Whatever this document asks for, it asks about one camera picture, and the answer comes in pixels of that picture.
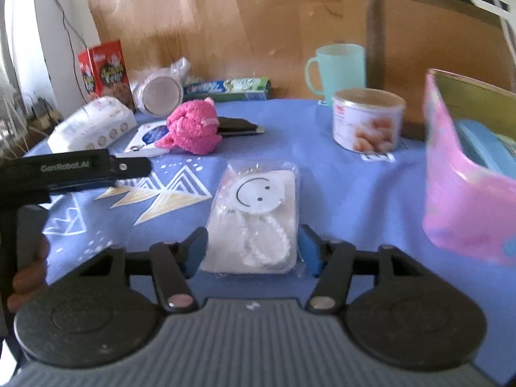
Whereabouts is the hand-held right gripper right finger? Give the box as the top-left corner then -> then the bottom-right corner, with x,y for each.
299,224 -> 420,312

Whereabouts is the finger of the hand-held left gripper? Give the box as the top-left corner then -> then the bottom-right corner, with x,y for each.
47,178 -> 119,193
109,156 -> 153,179

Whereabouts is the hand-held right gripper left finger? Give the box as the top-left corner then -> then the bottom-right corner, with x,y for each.
81,227 -> 208,312

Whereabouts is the white wipes pack blue circle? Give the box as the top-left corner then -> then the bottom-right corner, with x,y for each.
117,120 -> 172,158

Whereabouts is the pink fluffy cloth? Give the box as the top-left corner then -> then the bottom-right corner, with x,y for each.
154,97 -> 223,156

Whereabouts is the white pad pack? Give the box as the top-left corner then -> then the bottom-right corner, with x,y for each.
200,162 -> 302,278

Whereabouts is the pink biscuit tin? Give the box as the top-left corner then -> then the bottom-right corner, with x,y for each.
422,68 -> 516,267

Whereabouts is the blue case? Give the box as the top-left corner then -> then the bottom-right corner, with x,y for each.
455,119 -> 516,176

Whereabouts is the person's left hand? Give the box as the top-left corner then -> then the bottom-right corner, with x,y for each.
7,234 -> 50,313

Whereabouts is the large white tissue pack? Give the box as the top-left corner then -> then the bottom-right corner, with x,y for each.
47,96 -> 137,154

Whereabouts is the blue printed tablecloth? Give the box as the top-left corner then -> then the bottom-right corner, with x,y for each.
0,97 -> 516,387

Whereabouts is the plastic-wrapped paper bowl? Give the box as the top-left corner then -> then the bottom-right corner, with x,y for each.
131,57 -> 191,115

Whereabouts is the red snack box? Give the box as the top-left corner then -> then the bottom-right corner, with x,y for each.
77,39 -> 134,109

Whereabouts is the black flat case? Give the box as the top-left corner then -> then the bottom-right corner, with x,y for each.
217,117 -> 266,137

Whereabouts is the toothpaste box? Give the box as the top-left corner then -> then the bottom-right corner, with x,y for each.
183,77 -> 272,103

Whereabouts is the round nut can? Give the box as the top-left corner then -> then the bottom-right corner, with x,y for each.
332,88 -> 406,154

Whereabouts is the wooden board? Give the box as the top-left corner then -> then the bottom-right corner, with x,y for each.
84,0 -> 388,99

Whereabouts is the pale green mug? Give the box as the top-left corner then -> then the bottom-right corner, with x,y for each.
304,44 -> 367,107

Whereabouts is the brown woven chair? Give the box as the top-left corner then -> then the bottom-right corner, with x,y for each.
365,0 -> 516,140

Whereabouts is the black cable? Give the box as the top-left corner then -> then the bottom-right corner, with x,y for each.
44,0 -> 95,103

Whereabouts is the white cable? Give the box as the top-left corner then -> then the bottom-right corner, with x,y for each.
455,0 -> 516,69

